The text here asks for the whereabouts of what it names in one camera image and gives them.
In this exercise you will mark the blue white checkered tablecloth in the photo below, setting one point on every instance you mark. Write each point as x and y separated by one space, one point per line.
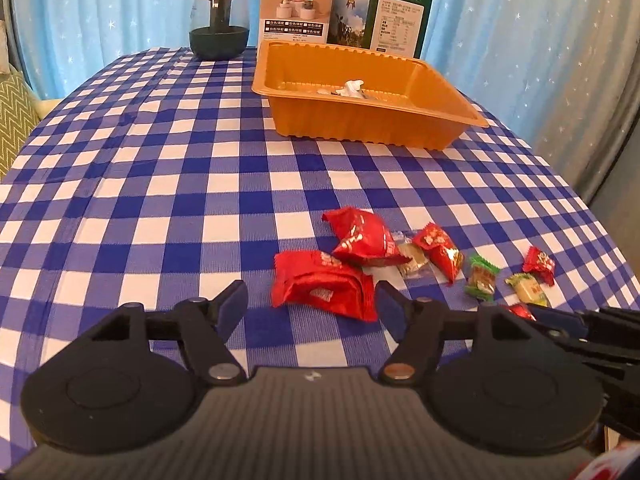
200 185

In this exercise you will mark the blue star curtain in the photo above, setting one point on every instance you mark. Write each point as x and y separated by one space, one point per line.
125 0

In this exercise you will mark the green zigzag cushion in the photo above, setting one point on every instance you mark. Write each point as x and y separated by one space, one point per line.
15 120

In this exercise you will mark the grey curtain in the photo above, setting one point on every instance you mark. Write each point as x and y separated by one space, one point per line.
615 135

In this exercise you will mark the medium red wrapped candy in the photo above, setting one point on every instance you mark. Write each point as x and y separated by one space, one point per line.
440 250

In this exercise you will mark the small red candy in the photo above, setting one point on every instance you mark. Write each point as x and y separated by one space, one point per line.
539 264
520 311

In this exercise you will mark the beige cardboard box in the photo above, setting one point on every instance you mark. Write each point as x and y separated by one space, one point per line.
295 10

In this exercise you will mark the orange plastic tray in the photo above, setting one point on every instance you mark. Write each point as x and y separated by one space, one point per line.
350 120

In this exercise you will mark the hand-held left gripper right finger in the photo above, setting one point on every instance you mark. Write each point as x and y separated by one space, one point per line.
392 306

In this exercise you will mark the yellow green wrapped candy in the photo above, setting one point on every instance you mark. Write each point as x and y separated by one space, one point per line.
530 287

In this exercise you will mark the clear wrapped beige candy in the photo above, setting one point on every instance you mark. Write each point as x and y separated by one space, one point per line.
412 259

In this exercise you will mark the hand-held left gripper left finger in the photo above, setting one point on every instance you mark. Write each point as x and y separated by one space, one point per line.
232 305

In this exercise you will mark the white wrapped candy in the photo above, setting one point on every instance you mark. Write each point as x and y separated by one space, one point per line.
352 87

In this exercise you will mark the green cardboard box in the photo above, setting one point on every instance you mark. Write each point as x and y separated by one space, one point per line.
390 15

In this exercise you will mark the red patterned cloth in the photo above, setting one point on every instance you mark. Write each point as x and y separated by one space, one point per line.
617 465

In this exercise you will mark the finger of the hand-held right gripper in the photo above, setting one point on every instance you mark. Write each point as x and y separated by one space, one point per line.
547 312
595 350

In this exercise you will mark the large red snack packet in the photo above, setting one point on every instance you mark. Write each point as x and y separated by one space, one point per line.
315 280
362 237

